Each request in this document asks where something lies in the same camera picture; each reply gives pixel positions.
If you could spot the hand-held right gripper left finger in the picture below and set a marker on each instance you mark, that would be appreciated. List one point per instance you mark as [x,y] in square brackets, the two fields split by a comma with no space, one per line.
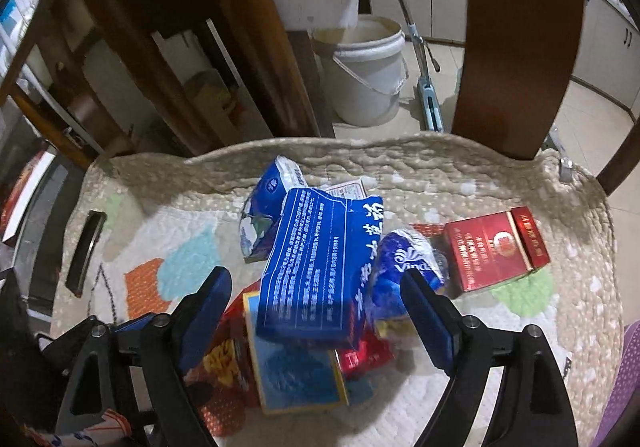
[205,322]

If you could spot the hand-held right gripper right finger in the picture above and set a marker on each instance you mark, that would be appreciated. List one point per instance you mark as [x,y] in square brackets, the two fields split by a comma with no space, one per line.
[432,327]

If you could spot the red dotted snack wrapper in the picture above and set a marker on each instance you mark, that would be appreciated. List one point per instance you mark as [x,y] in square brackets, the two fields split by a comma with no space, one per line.
[225,362]

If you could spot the red packet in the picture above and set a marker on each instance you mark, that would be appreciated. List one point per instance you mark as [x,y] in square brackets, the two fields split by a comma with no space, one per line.
[360,352]

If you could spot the red cigarette box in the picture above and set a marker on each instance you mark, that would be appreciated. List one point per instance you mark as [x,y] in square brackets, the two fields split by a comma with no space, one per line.
[480,252]

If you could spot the blue paper packet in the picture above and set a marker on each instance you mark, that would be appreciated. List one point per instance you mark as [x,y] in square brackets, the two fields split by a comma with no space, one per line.
[315,267]

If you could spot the purple plastic basket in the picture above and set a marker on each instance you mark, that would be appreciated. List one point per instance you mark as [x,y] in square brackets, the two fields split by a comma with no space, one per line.
[625,377]

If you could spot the blue tissue pack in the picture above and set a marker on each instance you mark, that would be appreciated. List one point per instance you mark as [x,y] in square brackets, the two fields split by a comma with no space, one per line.
[395,267]

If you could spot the blue yellow flat box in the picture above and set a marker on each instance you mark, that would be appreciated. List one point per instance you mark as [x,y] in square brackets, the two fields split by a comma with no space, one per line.
[295,372]

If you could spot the black flat device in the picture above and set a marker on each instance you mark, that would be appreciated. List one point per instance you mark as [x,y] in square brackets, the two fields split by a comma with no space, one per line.
[85,252]

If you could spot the crumpled blue white packet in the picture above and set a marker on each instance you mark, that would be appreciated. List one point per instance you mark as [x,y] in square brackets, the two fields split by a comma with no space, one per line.
[272,187]

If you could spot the red white carton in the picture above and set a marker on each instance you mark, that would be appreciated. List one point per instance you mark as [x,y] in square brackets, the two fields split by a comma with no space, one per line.
[25,187]

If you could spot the yellowish plastic jug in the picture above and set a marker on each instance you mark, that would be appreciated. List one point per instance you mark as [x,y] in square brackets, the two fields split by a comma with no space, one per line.
[210,94]

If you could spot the flat mop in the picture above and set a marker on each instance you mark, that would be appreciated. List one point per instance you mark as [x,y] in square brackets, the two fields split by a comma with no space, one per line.
[427,92]

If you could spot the white plastic bucket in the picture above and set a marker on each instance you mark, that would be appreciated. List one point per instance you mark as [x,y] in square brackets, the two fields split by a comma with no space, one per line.
[360,77]

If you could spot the dark wooden chair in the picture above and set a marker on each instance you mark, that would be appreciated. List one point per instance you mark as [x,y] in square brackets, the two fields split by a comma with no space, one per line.
[515,52]

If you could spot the dark wooden furniture frame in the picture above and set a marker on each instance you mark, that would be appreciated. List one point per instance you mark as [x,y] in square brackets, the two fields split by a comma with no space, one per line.
[240,27]

